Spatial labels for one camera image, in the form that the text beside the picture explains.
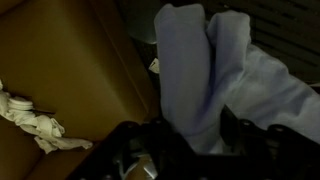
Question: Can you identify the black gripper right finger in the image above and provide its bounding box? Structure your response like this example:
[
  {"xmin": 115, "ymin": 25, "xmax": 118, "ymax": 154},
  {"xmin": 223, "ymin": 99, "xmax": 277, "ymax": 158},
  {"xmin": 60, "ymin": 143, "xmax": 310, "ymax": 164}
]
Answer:
[{"xmin": 220, "ymin": 106, "xmax": 320, "ymax": 180}]

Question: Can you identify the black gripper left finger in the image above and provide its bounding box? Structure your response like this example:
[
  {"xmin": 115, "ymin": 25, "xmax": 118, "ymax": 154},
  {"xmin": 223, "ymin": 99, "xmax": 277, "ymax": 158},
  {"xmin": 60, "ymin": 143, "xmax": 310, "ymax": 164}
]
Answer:
[{"xmin": 67, "ymin": 118, "xmax": 196, "ymax": 180}]

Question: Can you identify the blue towel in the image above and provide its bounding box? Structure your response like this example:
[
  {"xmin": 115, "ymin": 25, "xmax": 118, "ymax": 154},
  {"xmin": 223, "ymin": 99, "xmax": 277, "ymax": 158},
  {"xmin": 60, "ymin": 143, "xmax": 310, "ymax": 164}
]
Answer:
[{"xmin": 154, "ymin": 4, "xmax": 320, "ymax": 153}]

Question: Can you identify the small white cloth on floor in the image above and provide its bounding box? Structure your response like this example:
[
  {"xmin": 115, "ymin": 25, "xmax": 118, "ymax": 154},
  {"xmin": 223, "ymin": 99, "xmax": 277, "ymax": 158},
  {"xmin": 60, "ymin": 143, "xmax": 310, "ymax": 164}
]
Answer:
[{"xmin": 149, "ymin": 58, "xmax": 160, "ymax": 74}]

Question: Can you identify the white crumpled cloth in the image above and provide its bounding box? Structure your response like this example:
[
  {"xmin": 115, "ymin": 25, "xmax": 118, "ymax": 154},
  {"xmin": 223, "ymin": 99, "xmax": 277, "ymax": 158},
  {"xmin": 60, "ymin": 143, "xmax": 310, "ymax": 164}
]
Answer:
[{"xmin": 0, "ymin": 81, "xmax": 93, "ymax": 154}]

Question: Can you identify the brown leather armchair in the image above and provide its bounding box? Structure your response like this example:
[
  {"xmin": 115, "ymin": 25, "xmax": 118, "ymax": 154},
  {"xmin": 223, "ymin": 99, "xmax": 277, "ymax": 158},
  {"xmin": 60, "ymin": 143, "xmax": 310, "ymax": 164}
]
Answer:
[{"xmin": 0, "ymin": 0, "xmax": 161, "ymax": 180}]

